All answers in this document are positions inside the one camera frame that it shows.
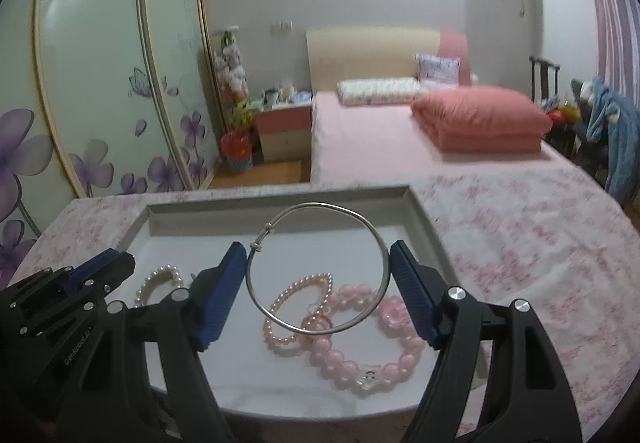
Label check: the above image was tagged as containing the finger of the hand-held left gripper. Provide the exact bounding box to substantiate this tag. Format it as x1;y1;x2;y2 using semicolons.
66;248;121;284
82;250;137;302

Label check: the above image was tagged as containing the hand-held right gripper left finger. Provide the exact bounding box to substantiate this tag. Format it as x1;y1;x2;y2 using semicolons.
97;242;248;443

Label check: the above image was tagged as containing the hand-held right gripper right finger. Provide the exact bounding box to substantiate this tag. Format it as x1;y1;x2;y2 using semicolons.
390;239;583;443

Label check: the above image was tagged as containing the thin silver bangle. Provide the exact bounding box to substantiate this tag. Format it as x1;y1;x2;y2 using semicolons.
246;202;392;337

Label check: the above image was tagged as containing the white pearl bracelet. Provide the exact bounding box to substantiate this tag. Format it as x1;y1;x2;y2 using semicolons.
134;264;184;308

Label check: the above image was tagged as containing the small pink pearl bracelet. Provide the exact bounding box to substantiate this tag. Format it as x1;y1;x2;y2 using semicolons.
263;272;334;354

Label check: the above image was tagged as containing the large pink bead bracelet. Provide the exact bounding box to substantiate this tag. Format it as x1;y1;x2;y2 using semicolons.
301;285;429;397

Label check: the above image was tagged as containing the grey cardboard tray box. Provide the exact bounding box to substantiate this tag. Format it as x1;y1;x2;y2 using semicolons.
114;184;490;416

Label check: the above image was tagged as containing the red waste bin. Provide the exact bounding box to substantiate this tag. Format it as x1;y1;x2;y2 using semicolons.
220;130;254;174

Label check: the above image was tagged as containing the pink bed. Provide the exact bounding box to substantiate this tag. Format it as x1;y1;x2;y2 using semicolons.
309;90;576;185

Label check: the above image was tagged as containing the pink nightstand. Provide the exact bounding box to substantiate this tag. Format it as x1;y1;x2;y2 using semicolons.
254;101;315;164

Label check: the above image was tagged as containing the folded pink quilt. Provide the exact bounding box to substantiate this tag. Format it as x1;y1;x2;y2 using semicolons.
410;86;554;154

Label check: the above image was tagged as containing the white patterned pillow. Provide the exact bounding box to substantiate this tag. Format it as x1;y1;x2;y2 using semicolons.
336;77;426;107

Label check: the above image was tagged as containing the flower print sliding wardrobe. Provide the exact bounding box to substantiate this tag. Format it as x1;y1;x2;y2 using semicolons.
0;0;223;276

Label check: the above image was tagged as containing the purple floral pillow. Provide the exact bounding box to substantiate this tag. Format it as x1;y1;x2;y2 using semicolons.
415;53;461;87

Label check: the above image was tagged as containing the plush toy tower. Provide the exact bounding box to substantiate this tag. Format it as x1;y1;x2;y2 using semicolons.
214;30;251;130

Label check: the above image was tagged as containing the colourful clothes pile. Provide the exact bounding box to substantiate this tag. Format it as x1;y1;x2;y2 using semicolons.
542;96;588;126

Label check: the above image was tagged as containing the beige and pink headboard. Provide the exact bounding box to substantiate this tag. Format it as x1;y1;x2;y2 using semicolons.
305;26;471;92

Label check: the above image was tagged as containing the dark wooden chair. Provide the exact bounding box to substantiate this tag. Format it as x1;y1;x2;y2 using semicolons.
529;56;562;105

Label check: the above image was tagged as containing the pink curtain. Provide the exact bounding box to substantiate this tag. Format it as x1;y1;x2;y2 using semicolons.
575;0;640;91

